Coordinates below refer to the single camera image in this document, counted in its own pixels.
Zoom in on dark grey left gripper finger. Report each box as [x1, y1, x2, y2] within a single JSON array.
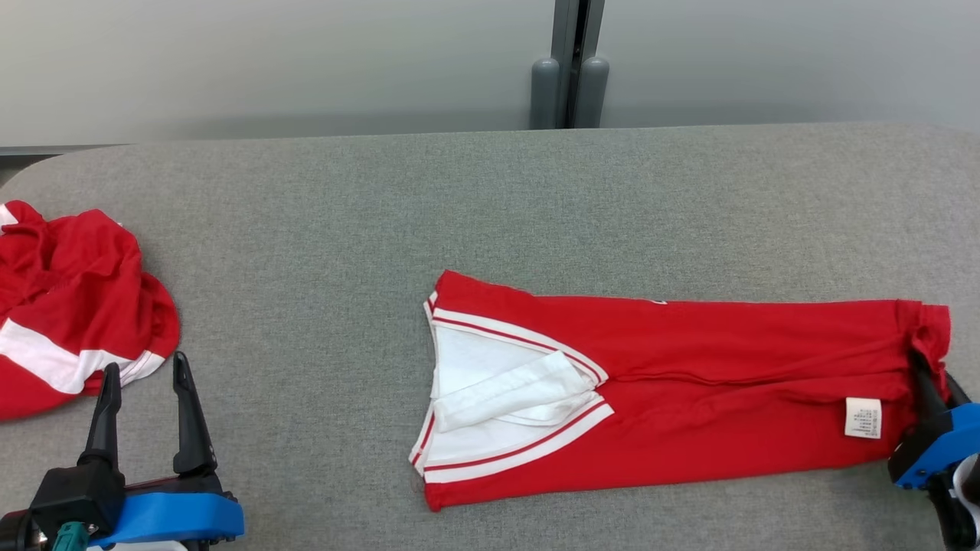
[[77, 363, 123, 472], [171, 351, 219, 477]]

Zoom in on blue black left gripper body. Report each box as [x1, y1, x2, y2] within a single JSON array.
[[88, 474, 246, 551]]

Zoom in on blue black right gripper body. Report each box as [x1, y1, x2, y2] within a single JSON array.
[[888, 403, 980, 491]]

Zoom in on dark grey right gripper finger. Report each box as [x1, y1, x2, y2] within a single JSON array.
[[907, 350, 951, 454], [944, 371, 974, 409]]

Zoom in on red white basketball shorts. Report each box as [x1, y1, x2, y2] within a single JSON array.
[[0, 201, 181, 422]]

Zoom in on red white jersey shirt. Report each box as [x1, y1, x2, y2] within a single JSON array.
[[408, 269, 952, 512]]

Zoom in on black cable with teal plug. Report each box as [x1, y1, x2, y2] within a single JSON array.
[[50, 520, 90, 551]]

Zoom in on grey metal partition post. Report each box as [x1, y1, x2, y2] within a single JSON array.
[[553, 0, 606, 129]]

